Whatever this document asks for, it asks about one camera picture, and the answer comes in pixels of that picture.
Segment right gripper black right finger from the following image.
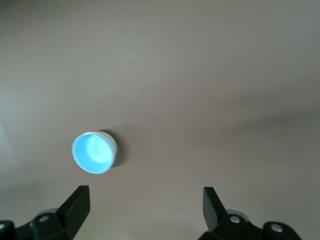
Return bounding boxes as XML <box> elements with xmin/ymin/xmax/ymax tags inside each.
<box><xmin>197</xmin><ymin>186</ymin><xmax>304</xmax><ymax>240</ymax></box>

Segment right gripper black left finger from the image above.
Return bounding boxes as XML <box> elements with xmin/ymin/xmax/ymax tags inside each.
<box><xmin>0</xmin><ymin>184</ymin><xmax>91</xmax><ymax>240</ymax></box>

